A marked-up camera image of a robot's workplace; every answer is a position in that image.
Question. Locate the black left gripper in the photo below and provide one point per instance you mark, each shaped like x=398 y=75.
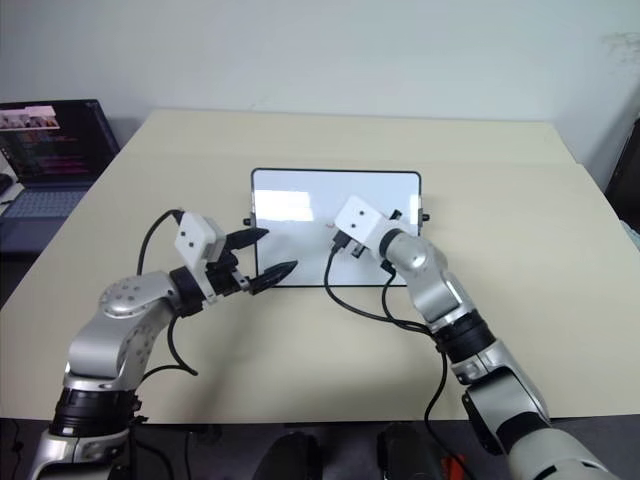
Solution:
x=226 y=281

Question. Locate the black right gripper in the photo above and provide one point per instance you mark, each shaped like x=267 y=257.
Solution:
x=359 y=250

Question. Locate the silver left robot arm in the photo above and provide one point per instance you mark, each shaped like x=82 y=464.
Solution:
x=117 y=330

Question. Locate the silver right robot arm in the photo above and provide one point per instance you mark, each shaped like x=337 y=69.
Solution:
x=500 y=380

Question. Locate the black-framed small whiteboard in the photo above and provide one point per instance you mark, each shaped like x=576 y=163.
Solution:
x=300 y=200

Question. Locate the dark rounded shape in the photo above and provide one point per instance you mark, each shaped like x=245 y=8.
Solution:
x=407 y=452

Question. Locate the open blue laptop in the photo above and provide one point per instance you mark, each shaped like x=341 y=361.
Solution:
x=47 y=150

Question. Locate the dark chair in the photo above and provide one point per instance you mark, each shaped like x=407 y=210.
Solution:
x=625 y=165

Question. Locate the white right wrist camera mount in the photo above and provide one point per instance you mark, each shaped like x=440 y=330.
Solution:
x=358 y=220

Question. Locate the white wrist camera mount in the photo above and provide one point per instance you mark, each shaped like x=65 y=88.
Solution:
x=358 y=220
x=195 y=237

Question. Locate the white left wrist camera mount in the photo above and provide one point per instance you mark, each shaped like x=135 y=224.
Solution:
x=195 y=237

